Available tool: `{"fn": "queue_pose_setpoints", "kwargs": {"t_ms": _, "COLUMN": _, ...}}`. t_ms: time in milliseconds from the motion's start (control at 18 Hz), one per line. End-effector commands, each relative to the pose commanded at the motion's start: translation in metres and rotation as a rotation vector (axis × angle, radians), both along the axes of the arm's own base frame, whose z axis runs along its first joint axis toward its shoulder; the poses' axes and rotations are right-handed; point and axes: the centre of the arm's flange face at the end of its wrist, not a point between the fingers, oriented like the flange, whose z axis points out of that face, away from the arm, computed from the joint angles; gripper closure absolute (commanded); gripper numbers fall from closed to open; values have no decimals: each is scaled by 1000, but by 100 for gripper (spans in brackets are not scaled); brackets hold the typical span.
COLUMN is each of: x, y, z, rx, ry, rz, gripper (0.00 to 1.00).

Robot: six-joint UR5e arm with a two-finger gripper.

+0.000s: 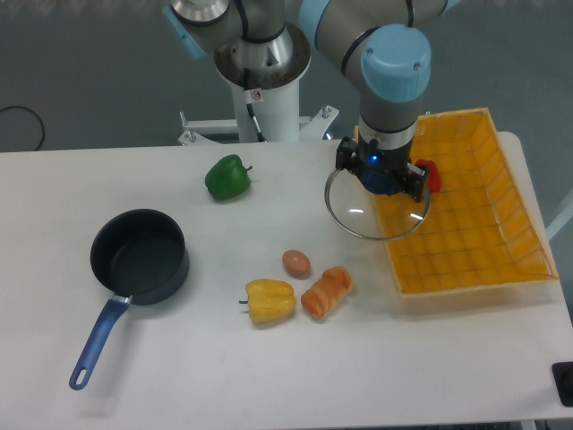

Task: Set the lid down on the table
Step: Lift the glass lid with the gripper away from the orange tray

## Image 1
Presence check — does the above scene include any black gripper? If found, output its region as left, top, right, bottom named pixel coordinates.
left=335, top=137, right=428, bottom=202

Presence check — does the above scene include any glass lid blue knob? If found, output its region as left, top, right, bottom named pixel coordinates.
left=324, top=168, right=432, bottom=241

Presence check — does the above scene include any dark saucepan blue handle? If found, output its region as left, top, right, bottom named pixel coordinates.
left=69, top=209, right=190, bottom=391

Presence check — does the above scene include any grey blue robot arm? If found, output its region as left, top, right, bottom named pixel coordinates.
left=163, top=1, right=451, bottom=200

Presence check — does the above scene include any red bell pepper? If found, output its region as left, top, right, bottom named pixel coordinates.
left=415, top=159, right=442, bottom=194

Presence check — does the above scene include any yellow wicker basket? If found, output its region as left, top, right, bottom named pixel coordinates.
left=387, top=108, right=559, bottom=297

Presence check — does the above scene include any brown egg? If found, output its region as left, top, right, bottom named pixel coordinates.
left=282, top=250, right=312, bottom=278

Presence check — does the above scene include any orange croissant bread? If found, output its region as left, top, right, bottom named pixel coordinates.
left=301, top=266, right=354, bottom=320

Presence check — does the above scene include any green bell pepper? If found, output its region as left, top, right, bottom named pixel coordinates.
left=204, top=154, right=252, bottom=202

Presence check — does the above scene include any yellow bell pepper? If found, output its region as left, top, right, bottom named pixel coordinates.
left=238, top=279, right=296, bottom=324

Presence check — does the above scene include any black device at edge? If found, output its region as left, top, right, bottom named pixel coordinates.
left=552, top=361, right=573, bottom=408

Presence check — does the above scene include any black cable on pedestal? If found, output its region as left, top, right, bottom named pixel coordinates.
left=242, top=66, right=269, bottom=143

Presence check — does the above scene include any black floor cable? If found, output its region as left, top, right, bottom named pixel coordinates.
left=0, top=105, right=46, bottom=152

